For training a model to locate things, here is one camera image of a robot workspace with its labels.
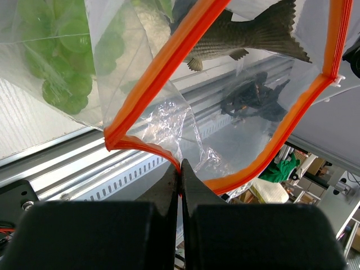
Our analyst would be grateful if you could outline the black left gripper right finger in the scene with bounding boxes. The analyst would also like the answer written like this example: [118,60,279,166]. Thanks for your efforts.
[181,160,347,269]

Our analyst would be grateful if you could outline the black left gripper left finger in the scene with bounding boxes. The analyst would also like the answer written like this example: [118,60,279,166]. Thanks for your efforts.
[1,165,178,269]

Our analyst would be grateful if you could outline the clear orange-zipper zip bag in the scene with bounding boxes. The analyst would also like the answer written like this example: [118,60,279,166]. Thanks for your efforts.
[1,1,359,201]

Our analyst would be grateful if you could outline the white toy cauliflower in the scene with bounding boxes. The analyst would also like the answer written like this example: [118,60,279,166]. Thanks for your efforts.
[104,1,173,76]

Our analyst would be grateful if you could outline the grey toy fish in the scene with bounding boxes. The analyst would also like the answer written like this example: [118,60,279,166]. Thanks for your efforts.
[183,1,311,71]

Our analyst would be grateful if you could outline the green toy lettuce leaf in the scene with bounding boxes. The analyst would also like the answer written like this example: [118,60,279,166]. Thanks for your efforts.
[17,1,125,115]

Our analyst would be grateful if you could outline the white slotted cable duct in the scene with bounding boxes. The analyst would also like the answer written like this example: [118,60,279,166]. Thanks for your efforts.
[72,114,231,201]

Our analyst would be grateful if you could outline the aluminium front rail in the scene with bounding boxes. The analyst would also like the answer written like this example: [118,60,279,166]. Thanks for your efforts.
[1,57,294,200]

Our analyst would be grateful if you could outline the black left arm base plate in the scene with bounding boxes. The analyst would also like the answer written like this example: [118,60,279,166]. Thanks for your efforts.
[1,179,39,216]

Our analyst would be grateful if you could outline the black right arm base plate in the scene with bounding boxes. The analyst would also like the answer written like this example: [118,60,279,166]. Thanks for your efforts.
[220,71,290,123]

